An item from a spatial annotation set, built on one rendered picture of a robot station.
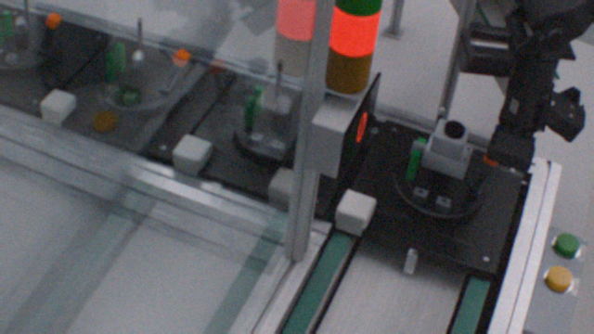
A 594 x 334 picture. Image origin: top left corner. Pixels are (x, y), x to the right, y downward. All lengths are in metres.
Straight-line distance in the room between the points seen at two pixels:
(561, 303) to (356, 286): 0.29
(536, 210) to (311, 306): 0.40
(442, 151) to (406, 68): 0.51
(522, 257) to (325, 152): 0.41
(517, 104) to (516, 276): 0.25
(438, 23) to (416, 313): 0.82
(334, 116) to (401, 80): 0.72
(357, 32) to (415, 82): 0.77
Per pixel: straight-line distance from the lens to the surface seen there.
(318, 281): 1.14
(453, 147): 1.17
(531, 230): 1.27
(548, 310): 1.17
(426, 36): 1.77
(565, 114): 1.11
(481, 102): 1.63
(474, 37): 1.04
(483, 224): 1.23
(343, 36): 0.88
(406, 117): 1.38
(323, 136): 0.91
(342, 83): 0.91
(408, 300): 1.18
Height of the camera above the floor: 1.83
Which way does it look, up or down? 43 degrees down
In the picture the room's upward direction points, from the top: 7 degrees clockwise
